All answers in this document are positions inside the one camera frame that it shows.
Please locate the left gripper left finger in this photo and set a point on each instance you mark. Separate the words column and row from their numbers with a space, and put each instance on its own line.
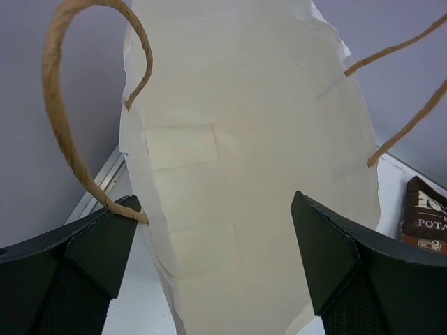
column 62, row 282

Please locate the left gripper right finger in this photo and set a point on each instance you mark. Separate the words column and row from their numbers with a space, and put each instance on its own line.
column 363, row 282

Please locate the dark brown snack bag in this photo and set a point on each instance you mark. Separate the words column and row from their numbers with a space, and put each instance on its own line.
column 424, row 217

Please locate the brown paper bag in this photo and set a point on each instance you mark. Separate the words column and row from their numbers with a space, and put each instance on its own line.
column 229, row 108

